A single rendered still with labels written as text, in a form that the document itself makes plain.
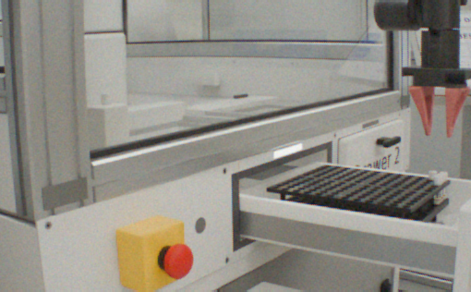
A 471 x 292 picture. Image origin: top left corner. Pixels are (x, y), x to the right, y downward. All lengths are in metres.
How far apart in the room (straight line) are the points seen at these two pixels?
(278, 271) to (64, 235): 0.47
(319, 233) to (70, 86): 0.38
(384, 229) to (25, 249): 0.42
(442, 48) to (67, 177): 0.53
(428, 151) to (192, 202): 1.99
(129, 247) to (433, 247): 0.35
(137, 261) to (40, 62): 0.24
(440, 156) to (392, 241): 1.93
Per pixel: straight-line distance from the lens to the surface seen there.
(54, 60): 0.62
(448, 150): 2.66
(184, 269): 0.69
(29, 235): 0.65
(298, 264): 1.08
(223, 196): 0.84
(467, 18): 1.78
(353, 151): 1.13
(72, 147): 0.64
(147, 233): 0.68
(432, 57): 0.88
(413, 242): 0.76
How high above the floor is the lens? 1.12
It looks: 11 degrees down
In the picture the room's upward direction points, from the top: 1 degrees counter-clockwise
